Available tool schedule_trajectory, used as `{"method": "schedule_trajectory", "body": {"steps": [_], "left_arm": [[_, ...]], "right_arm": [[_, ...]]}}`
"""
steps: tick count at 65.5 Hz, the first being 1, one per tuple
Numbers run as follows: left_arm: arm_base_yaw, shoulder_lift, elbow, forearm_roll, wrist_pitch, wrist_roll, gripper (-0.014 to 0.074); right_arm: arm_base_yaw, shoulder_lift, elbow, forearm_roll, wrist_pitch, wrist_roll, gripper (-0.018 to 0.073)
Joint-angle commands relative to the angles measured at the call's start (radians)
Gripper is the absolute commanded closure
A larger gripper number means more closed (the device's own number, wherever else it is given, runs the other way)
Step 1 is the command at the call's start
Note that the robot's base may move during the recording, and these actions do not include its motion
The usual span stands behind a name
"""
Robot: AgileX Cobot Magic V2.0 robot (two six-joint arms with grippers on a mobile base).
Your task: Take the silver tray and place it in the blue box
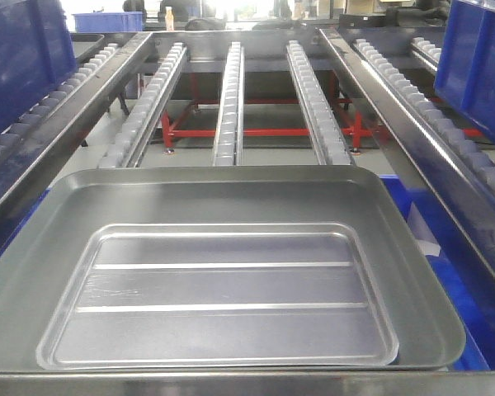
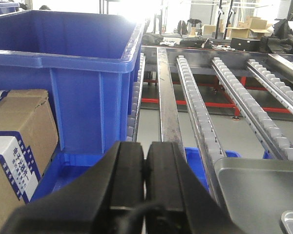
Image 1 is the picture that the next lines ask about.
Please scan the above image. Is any small silver ribbed tray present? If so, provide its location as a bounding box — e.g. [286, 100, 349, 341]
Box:
[37, 223, 399, 370]

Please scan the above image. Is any large grey outer tray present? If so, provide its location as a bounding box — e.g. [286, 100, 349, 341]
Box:
[0, 166, 465, 372]

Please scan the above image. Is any left steel lane divider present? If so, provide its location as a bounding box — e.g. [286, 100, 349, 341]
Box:
[0, 32, 155, 249]

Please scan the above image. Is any far blue crate background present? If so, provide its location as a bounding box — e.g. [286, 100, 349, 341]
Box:
[73, 12, 144, 33]

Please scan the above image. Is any blue crate upper right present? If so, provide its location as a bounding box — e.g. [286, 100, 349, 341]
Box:
[435, 1, 495, 144]

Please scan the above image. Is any blue crate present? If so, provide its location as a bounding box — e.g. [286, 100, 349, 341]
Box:
[0, 1, 77, 133]
[380, 175, 495, 370]
[435, 1, 495, 144]

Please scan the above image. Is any steel front shelf beam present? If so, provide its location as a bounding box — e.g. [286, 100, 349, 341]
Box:
[0, 371, 495, 395]

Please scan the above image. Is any blue crate lower right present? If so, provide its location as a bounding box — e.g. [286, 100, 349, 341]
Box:
[380, 175, 495, 370]

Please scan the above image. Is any blue crate upper left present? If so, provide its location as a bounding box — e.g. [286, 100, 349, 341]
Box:
[0, 1, 77, 133]

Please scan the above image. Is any middle roller conveyor rail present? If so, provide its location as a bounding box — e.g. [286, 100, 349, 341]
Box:
[212, 41, 245, 167]

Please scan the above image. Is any roller conveyor rail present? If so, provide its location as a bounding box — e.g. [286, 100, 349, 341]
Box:
[97, 42, 187, 169]
[212, 41, 245, 167]
[286, 40, 355, 165]

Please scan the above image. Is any right roller conveyor rail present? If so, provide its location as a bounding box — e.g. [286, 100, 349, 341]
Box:
[286, 40, 355, 165]

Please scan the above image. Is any red steel floor frame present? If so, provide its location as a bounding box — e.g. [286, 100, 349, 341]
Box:
[152, 71, 374, 153]

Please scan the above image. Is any left roller conveyor rail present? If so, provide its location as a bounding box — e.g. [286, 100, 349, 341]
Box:
[97, 42, 187, 169]

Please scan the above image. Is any far right roller rail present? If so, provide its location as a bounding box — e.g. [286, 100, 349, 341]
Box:
[354, 39, 495, 193]

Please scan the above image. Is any far left roller rail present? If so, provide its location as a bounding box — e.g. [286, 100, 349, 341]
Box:
[0, 43, 119, 162]

